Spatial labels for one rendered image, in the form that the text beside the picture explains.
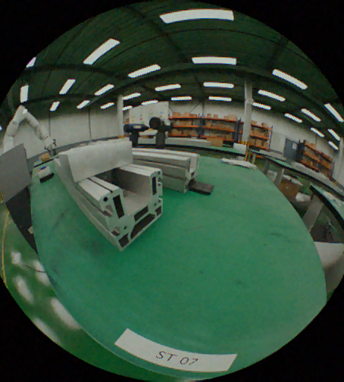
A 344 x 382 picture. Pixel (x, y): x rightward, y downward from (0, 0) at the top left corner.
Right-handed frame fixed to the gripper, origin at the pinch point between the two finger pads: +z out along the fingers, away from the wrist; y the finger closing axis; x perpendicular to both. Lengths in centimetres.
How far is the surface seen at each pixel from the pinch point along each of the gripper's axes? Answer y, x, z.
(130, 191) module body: 7, 127, 51
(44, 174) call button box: 19, 71, 29
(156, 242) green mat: 12, 133, 56
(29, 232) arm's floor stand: 57, 55, 41
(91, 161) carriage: 9, 127, 44
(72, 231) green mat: 19, 121, 50
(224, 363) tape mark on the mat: 23, 148, 56
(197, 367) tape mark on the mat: 24, 145, 55
